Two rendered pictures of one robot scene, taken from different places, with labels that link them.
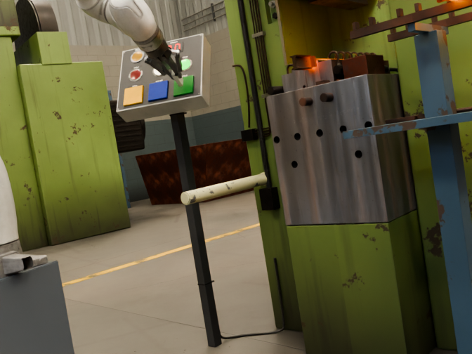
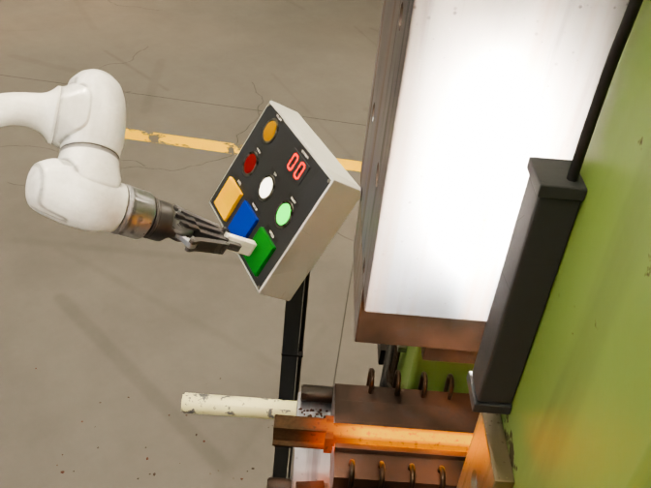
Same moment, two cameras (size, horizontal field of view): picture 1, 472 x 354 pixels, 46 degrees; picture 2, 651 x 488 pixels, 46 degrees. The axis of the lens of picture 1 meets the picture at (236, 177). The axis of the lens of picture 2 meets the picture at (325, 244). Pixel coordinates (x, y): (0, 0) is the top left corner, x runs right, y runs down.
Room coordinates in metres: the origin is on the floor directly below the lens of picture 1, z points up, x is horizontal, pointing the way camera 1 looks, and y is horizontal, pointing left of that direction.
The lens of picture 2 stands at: (1.25, -0.83, 1.94)
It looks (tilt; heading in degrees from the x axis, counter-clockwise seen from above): 36 degrees down; 46
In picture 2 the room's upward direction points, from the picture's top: 6 degrees clockwise
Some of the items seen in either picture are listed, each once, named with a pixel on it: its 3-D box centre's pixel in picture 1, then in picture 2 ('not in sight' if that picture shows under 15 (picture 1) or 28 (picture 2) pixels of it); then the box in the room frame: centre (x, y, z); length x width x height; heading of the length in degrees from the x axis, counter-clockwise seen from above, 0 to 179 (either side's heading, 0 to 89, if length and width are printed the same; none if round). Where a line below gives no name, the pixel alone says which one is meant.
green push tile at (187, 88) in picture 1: (184, 86); (261, 252); (2.00, 0.13, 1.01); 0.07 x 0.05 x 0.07; 74
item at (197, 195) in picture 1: (227, 187); (280, 410); (2.00, 0.04, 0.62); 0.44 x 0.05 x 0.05; 139
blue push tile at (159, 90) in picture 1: (158, 91); (244, 224); (2.03, 0.23, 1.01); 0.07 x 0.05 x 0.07; 74
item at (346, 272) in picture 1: (382, 271); not in sight; (1.97, -0.47, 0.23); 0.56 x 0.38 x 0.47; 139
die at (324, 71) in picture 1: (338, 75); (460, 447); (2.00, -0.42, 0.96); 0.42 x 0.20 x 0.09; 139
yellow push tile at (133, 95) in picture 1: (133, 96); (230, 198); (2.05, 0.32, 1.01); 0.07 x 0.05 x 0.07; 74
